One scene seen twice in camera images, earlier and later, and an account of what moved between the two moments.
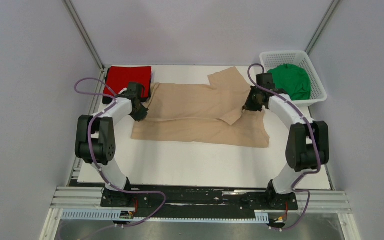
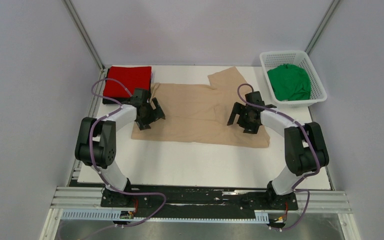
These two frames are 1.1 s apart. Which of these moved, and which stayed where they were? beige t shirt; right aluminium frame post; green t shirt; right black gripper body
Moved: right black gripper body
Stayed: beige t shirt; right aluminium frame post; green t shirt
